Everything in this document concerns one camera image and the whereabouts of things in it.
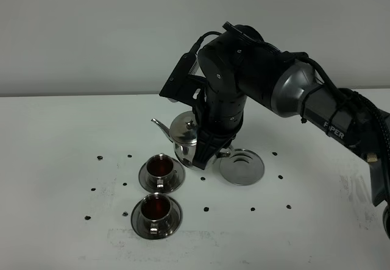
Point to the far stainless steel saucer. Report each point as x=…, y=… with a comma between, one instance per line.
x=175, y=183

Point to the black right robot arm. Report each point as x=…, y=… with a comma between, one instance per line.
x=238, y=64

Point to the stainless steel teapot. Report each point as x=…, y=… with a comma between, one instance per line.
x=183, y=134

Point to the stainless steel saucer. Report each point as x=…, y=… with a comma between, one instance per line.
x=172, y=224
x=175, y=183

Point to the near stainless steel teacup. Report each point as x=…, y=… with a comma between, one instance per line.
x=155, y=210

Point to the stainless steel teacup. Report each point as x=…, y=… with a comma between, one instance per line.
x=160, y=170
x=155, y=210

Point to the near stainless steel saucer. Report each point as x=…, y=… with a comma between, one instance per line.
x=172, y=224

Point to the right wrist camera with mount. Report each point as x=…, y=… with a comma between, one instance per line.
x=181, y=84

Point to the steel saucer under teapot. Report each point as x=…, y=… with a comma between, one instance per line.
x=242, y=167

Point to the far stainless steel teacup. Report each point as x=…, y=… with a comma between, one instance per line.
x=160, y=170

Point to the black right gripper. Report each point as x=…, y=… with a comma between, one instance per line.
x=218, y=125

